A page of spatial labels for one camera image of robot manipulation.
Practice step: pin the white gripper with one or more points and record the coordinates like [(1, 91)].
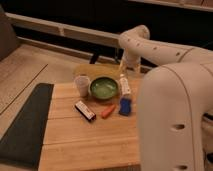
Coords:
[(130, 60)]

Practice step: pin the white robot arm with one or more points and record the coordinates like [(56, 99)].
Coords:
[(174, 102)]

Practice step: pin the white bottle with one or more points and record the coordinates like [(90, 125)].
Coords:
[(125, 88)]

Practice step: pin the green bowl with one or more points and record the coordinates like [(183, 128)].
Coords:
[(103, 88)]

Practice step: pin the black stand leg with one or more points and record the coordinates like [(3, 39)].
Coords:
[(94, 58)]

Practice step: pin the orange carrot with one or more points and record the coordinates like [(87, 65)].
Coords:
[(106, 112)]

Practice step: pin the translucent plastic cup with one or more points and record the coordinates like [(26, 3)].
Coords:
[(82, 83)]

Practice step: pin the black red white box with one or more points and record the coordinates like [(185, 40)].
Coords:
[(85, 111)]

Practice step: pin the wooden table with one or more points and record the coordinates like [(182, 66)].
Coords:
[(72, 143)]

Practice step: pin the black floor mat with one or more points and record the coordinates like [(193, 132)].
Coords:
[(23, 140)]

